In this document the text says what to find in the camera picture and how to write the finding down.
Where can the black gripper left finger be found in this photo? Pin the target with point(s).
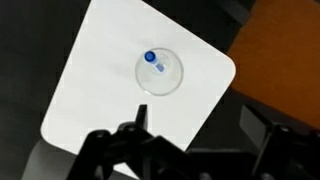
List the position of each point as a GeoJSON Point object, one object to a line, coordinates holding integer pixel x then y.
{"type": "Point", "coordinates": [141, 116]}

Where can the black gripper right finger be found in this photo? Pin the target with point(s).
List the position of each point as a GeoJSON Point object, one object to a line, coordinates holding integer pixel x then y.
{"type": "Point", "coordinates": [255, 126]}

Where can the blue capped marker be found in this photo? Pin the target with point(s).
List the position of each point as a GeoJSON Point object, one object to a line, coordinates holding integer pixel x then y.
{"type": "Point", "coordinates": [149, 56]}

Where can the white side table orange frame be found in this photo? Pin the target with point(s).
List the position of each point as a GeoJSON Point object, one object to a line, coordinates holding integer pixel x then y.
{"type": "Point", "coordinates": [106, 83]}

